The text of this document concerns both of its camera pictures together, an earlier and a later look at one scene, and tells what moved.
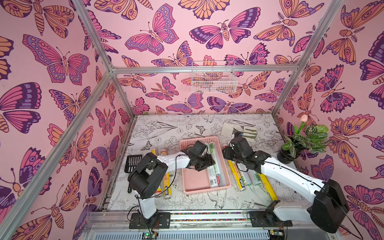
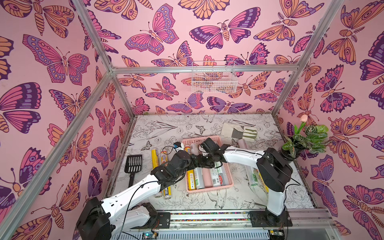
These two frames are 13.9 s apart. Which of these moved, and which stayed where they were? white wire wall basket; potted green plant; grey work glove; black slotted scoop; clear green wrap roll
Moved: clear green wrap roll
Stayed: white wire wall basket; potted green plant; grey work glove; black slotted scoop
